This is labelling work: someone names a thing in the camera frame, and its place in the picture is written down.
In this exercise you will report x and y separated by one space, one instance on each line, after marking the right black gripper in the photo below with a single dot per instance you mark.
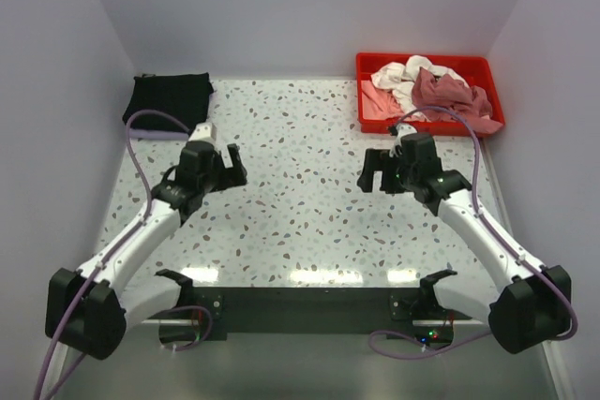
375 161

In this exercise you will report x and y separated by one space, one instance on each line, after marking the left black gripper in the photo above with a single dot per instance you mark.
229 176

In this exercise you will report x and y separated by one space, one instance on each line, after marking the black t shirt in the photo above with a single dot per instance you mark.
185 98

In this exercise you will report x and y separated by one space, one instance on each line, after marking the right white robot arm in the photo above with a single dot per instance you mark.
534 302

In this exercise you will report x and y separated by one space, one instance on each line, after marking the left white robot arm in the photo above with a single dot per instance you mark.
91 308

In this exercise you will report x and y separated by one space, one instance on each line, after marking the salmon pink t shirt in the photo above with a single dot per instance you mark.
377 104

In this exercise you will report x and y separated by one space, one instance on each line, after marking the white crumpled t shirt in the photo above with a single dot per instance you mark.
398 79

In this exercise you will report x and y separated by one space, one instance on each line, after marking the red plastic bin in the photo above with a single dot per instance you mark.
474 69

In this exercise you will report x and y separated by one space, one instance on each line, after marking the dusty rose crumpled t shirt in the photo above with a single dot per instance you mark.
444 94

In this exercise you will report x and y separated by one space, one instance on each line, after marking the folded lavender t shirt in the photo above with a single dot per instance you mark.
157 135

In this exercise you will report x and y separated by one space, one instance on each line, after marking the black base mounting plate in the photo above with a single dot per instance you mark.
304 311

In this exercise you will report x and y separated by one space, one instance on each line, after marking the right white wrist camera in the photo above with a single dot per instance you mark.
398 132

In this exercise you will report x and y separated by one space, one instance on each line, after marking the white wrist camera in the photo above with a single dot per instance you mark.
206 132
398 132

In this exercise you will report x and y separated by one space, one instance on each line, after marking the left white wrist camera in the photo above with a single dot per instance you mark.
206 132

